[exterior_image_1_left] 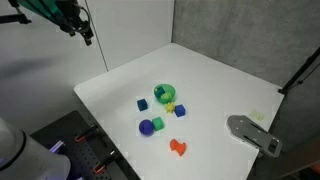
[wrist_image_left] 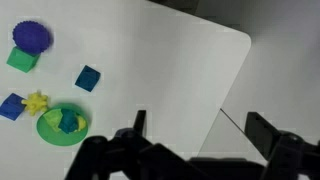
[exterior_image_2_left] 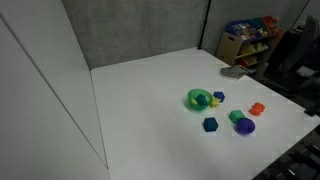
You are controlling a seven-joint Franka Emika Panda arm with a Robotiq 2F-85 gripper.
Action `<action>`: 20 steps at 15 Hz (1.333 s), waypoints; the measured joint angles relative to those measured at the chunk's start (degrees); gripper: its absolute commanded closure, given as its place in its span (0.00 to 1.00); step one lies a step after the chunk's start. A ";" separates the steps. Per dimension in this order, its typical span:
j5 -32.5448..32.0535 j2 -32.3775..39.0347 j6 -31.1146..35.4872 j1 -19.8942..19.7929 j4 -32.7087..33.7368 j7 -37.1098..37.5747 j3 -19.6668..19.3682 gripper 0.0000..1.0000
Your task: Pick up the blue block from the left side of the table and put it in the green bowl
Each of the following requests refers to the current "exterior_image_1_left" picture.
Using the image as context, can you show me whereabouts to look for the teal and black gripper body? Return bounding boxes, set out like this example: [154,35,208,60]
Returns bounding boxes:
[17,0,90,34]

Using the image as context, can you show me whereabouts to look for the black camera stand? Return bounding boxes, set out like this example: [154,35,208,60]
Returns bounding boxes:
[278,47,320,95]

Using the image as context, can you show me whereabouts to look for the purple ball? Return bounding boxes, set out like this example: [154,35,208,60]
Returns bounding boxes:
[139,119,153,136]

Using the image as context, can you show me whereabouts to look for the blue hexagonal block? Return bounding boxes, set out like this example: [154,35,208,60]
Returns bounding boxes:
[174,104,186,117]

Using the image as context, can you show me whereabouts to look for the black perforated base board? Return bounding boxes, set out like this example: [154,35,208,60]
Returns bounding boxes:
[31,111,140,180]

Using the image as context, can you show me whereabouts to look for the light green toy in bowl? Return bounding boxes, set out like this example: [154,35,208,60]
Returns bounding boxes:
[161,92,172,101]

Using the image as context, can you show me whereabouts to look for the grey metal mounting plate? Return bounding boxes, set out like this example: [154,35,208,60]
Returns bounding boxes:
[227,115,282,158]

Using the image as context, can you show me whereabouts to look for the black orange clamp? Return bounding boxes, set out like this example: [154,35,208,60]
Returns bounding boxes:
[93,151,118,174]
[74,124,98,143]

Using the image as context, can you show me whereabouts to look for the dark blue block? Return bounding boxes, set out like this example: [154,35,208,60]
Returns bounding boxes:
[137,99,148,111]

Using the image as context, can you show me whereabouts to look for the green bowl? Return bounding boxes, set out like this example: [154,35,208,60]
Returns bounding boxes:
[153,84,176,104]

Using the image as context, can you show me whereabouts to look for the yellow spiky toy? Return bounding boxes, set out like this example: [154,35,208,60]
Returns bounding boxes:
[165,102,175,113]

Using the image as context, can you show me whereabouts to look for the green cube block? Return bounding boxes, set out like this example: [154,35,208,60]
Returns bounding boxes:
[152,117,164,131]

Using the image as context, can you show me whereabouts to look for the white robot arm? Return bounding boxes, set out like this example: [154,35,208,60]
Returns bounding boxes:
[0,0,94,180]

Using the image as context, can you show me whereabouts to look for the pale yellow sticker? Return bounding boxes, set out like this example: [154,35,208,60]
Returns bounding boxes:
[250,111,264,121]

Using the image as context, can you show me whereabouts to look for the teal block in bowl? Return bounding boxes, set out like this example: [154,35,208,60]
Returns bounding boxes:
[155,87,165,97]

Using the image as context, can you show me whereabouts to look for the orange toy piece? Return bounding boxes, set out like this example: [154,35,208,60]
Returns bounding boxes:
[169,139,187,156]

